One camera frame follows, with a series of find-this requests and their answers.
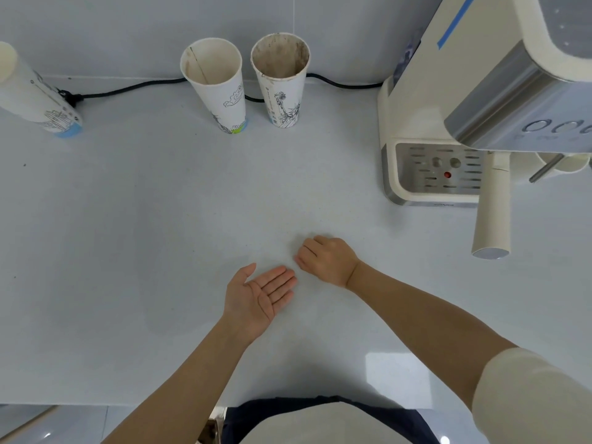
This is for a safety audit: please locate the person's right hand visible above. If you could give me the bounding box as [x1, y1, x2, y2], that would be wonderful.
[294, 235, 361, 290]

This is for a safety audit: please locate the person's left hand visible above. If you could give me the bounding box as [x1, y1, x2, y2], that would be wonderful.
[221, 263, 298, 343]

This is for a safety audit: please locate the person's right forearm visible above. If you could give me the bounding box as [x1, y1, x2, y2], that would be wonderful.
[346, 260, 520, 412]

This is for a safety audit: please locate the person's left forearm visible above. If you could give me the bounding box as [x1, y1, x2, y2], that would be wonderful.
[99, 314, 253, 444]

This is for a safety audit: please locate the dark blue apron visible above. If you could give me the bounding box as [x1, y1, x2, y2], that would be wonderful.
[221, 395, 441, 444]

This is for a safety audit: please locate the metal drip tray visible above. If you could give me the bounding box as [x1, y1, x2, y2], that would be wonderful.
[395, 142, 486, 204]

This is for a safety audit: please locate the stained paper cup black drawing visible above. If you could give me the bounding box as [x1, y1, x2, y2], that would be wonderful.
[250, 32, 311, 128]

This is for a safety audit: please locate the paper cup with green print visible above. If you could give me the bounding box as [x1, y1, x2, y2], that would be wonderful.
[179, 38, 249, 135]

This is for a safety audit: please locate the translucent water tank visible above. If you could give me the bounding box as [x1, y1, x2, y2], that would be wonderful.
[392, 30, 424, 95]

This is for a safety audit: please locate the metal steam wand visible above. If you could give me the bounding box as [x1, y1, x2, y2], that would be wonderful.
[528, 153, 566, 183]

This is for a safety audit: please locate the white shirt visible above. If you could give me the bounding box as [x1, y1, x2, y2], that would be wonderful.
[238, 347, 592, 444]

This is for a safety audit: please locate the blue tape strip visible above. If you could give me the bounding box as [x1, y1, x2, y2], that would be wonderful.
[437, 0, 477, 50]

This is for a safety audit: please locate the paper cup with blue base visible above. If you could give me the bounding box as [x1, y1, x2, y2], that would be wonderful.
[0, 41, 85, 138]

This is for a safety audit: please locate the cream espresso machine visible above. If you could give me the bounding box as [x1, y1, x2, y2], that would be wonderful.
[377, 0, 592, 208]

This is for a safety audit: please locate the cream round cup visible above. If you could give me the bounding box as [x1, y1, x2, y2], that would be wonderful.
[534, 152, 592, 174]

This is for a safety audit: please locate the cream portafilter handle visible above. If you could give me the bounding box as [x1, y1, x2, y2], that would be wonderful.
[471, 152, 513, 260]

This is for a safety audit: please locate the black power cable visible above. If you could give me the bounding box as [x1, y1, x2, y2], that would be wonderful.
[58, 73, 385, 105]

